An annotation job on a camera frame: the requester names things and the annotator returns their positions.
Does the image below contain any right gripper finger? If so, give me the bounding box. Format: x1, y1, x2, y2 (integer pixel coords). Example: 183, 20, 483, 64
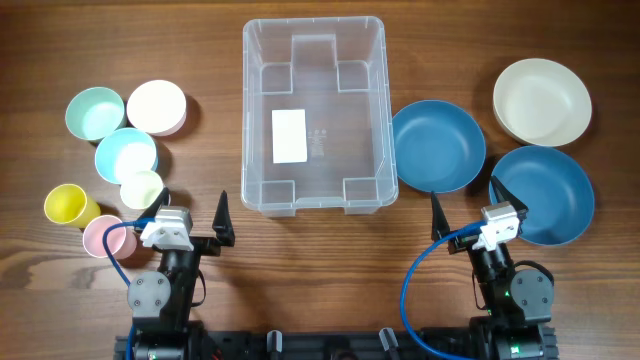
490, 175, 529, 213
430, 192, 451, 242

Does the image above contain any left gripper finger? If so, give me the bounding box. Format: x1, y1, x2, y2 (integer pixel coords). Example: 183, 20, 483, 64
212, 191, 235, 240
134, 187, 170, 233

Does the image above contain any pale green cup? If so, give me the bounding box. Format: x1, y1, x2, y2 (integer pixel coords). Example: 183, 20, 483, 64
120, 170, 164, 210

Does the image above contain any dark blue bowl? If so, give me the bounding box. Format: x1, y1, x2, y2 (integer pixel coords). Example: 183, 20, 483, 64
392, 100, 487, 193
492, 146, 595, 246

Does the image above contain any pink cup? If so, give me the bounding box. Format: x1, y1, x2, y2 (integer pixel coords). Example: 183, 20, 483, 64
82, 214, 138, 261

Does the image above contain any light blue small bowl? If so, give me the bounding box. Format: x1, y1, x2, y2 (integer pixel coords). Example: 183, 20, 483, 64
94, 128, 159, 184

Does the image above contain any yellow cup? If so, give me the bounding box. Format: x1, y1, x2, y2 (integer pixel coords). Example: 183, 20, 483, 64
44, 184, 101, 228

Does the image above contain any pink white small bowl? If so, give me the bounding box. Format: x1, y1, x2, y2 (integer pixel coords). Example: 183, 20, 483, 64
126, 80, 187, 136

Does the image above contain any cream large bowl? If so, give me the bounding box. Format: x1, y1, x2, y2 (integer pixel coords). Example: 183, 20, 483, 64
492, 58, 593, 147

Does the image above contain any mint green small bowl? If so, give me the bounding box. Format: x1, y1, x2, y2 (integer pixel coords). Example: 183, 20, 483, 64
65, 87, 126, 142

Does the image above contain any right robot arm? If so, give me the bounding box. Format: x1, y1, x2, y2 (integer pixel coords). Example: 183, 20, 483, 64
420, 176, 559, 360

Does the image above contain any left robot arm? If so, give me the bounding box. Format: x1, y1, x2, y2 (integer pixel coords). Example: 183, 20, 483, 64
124, 188, 235, 359

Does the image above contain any clear plastic storage container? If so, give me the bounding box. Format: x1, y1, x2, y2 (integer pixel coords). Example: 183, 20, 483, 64
241, 16, 399, 217

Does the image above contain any left blue cable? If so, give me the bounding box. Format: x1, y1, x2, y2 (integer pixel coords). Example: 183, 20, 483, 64
101, 217, 156, 360

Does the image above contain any blue cable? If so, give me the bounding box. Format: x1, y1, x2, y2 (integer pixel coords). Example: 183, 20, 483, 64
398, 220, 489, 360
101, 217, 156, 360

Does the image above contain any right blue cable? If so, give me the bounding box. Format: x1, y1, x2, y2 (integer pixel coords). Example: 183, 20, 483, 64
398, 220, 489, 360

